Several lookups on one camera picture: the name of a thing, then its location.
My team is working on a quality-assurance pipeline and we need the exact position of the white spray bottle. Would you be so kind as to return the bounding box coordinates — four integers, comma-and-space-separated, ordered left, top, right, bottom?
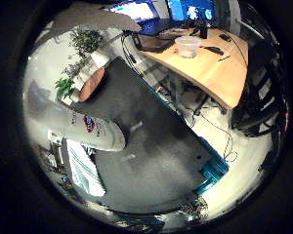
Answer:
24, 79, 127, 152

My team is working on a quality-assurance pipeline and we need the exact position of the striped white cloth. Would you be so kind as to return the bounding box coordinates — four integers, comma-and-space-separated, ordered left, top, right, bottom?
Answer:
65, 138, 107, 198

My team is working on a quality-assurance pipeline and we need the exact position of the dark leafy potted plant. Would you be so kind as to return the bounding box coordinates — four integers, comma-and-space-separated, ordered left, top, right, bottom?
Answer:
69, 28, 104, 59

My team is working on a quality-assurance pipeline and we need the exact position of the white plant pot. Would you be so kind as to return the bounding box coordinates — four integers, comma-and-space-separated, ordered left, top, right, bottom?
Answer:
90, 50, 111, 68

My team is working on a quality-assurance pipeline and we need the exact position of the open black laptop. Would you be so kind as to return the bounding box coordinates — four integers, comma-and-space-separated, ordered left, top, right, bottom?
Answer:
108, 0, 180, 36

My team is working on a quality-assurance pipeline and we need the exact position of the black tablet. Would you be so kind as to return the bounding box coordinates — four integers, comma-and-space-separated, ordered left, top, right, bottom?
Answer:
132, 32, 176, 55

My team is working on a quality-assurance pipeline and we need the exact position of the clear plastic container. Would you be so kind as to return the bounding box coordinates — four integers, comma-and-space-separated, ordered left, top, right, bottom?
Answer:
174, 35, 202, 59

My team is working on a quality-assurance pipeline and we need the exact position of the blue-lit computer monitor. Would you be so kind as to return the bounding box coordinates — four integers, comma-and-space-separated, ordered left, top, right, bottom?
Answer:
166, 0, 217, 23

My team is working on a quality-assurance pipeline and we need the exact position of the black computer mouse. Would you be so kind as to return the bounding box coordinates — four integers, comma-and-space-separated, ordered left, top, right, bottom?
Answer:
203, 46, 225, 57

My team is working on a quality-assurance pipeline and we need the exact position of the light wooden desk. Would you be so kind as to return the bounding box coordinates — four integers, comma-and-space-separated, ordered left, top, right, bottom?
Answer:
140, 26, 250, 110

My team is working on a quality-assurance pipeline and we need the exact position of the black office chair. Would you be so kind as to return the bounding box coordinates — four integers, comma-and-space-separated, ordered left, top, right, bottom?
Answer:
230, 38, 288, 137

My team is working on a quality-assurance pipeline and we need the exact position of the teal box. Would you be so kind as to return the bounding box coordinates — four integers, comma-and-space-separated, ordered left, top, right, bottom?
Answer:
193, 154, 230, 196

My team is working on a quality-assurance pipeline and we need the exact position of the black cable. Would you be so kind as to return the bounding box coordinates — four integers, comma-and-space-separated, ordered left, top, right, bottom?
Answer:
198, 110, 239, 163

